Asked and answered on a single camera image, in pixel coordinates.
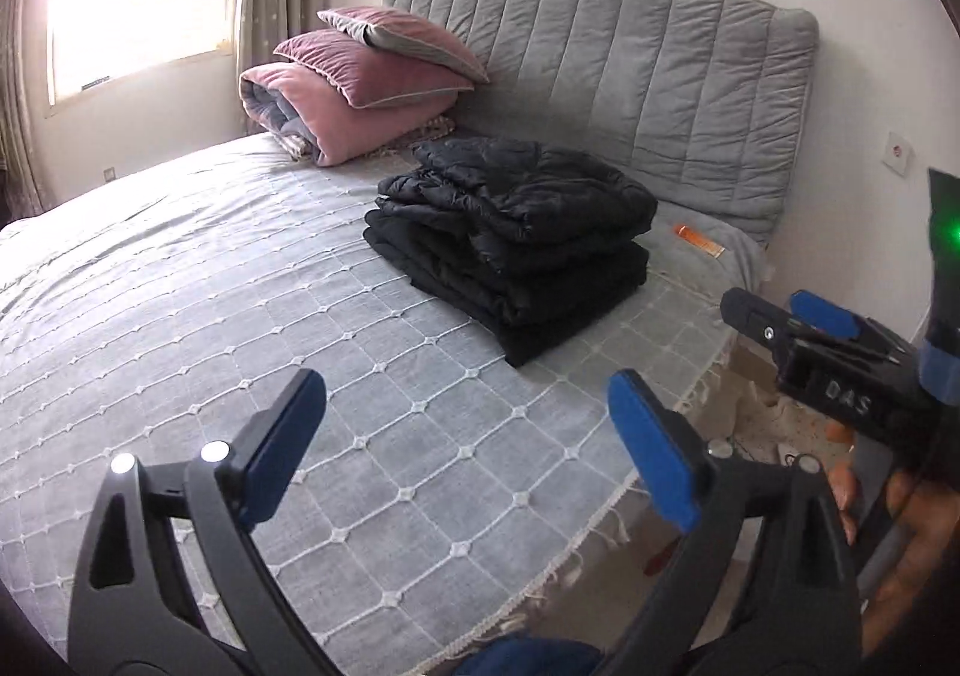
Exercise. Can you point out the pink folded quilt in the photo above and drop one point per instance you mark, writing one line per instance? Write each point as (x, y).
(300, 102)

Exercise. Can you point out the large pink velvet pillow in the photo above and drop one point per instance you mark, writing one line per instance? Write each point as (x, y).
(375, 68)

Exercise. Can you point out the white wall socket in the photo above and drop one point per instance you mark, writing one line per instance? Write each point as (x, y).
(898, 152)

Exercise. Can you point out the blue cloth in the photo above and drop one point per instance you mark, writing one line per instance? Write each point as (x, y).
(525, 657)

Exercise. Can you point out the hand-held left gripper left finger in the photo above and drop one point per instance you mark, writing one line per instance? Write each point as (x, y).
(281, 436)

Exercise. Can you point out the orange tube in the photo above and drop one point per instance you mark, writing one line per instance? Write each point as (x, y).
(699, 241)

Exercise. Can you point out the black folded clothes stack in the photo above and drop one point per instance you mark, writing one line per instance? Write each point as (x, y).
(525, 301)

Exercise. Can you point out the small pink grey pillow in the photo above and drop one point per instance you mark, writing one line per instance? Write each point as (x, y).
(405, 34)

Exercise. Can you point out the person's right hand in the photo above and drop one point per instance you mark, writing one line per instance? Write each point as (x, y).
(919, 548)

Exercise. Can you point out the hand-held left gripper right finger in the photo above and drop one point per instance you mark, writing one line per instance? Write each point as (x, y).
(652, 451)

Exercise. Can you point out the bright window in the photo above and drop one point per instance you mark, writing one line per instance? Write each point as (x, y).
(139, 0)

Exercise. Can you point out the grey checked bedspread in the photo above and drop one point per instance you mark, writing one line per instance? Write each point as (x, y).
(225, 316)

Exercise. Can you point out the grey padded headboard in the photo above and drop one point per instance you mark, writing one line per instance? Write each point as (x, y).
(637, 83)

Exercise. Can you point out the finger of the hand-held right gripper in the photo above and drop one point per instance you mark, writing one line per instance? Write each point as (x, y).
(757, 319)
(825, 316)

